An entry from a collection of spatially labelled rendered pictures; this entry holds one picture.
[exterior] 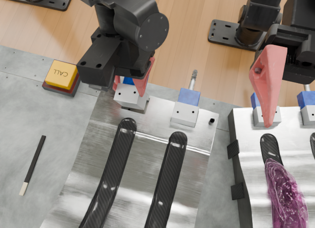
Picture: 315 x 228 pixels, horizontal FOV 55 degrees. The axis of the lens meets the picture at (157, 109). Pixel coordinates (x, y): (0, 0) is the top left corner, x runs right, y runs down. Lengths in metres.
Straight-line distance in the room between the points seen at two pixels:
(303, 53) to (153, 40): 0.20
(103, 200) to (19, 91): 0.37
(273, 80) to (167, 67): 0.50
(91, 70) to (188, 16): 0.48
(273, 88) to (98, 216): 0.40
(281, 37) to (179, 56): 0.49
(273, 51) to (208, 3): 0.60
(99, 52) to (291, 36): 0.27
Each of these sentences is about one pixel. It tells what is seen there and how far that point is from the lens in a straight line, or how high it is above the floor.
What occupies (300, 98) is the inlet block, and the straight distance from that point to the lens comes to 0.76.
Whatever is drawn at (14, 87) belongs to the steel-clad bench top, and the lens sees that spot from 0.84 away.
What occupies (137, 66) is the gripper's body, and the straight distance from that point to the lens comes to 0.51.
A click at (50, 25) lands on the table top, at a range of 0.91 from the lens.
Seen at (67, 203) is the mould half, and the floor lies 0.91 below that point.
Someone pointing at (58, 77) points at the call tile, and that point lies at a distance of 0.77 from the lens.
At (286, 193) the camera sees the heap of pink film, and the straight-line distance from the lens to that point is 0.63.
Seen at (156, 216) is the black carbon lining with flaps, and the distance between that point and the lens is 0.60.
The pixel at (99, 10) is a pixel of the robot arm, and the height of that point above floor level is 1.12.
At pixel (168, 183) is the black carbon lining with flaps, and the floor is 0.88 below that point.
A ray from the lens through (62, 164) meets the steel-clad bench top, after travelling 0.73.
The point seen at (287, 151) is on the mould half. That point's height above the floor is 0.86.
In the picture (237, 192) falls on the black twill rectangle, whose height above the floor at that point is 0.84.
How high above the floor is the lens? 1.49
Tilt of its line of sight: 69 degrees down
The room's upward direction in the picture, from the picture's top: straight up
